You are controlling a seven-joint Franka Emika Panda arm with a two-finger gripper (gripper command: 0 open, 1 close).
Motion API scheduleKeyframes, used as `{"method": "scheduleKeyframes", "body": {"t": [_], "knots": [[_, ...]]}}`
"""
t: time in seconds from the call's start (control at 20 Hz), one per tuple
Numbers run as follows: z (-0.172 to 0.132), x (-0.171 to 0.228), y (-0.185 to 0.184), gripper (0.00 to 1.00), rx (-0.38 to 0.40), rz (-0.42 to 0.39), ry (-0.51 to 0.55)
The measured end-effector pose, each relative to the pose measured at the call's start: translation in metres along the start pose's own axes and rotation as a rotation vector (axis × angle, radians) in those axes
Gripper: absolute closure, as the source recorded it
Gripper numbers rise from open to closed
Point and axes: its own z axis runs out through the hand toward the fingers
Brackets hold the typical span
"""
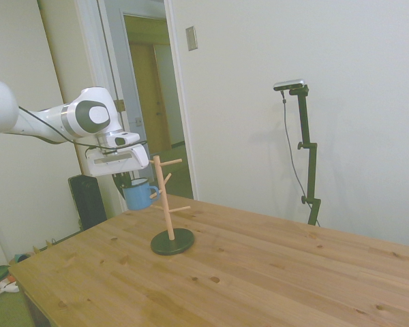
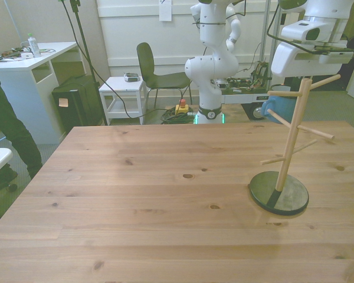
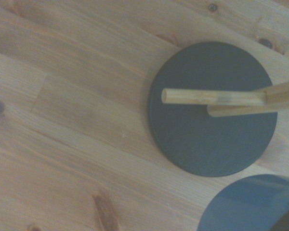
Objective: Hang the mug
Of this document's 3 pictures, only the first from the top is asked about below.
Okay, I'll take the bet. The blue enamel mug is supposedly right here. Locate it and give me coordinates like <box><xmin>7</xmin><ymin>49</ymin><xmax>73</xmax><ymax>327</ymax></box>
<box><xmin>121</xmin><ymin>177</ymin><xmax>160</xmax><ymax>211</ymax></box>

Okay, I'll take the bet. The grey wrist camera black mount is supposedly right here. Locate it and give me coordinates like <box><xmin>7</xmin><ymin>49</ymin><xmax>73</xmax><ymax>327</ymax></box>
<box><xmin>92</xmin><ymin>151</ymin><xmax>134</xmax><ymax>166</ymax></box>

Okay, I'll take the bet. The wooden mug tree stand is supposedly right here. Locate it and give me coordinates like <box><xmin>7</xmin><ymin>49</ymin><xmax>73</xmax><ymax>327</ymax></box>
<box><xmin>149</xmin><ymin>155</ymin><xmax>196</xmax><ymax>257</ymax></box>

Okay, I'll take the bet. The black jointed camera stand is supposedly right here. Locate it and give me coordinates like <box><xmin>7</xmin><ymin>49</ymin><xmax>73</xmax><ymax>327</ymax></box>
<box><xmin>288</xmin><ymin>84</ymin><xmax>322</xmax><ymax>226</ymax></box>

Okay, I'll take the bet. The grey wall plate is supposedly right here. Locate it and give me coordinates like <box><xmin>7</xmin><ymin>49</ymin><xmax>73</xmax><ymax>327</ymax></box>
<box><xmin>185</xmin><ymin>26</ymin><xmax>198</xmax><ymax>52</ymax></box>

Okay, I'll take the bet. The brown wooden door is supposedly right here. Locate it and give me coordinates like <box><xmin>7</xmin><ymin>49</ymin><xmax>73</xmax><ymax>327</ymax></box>
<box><xmin>128</xmin><ymin>42</ymin><xmax>187</xmax><ymax>154</ymax></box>

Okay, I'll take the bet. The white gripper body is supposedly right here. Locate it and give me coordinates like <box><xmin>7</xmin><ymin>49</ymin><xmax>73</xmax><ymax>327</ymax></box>
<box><xmin>85</xmin><ymin>144</ymin><xmax>150</xmax><ymax>177</ymax></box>

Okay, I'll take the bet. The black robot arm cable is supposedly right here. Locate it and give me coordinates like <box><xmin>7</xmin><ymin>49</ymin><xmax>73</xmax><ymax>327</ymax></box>
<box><xmin>18</xmin><ymin>106</ymin><xmax>148</xmax><ymax>151</ymax></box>

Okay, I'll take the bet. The black upright suitcase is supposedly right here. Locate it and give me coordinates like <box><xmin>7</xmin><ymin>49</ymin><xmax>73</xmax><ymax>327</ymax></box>
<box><xmin>67</xmin><ymin>174</ymin><xmax>107</xmax><ymax>232</ymax></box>

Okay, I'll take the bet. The grey stereo camera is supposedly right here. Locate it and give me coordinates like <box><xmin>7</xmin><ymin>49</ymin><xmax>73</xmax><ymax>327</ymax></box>
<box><xmin>273</xmin><ymin>78</ymin><xmax>307</xmax><ymax>92</ymax></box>

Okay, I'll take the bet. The white plastic object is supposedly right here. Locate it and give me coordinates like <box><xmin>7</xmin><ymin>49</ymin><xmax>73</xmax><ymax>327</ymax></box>
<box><xmin>0</xmin><ymin>278</ymin><xmax>21</xmax><ymax>294</ymax></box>

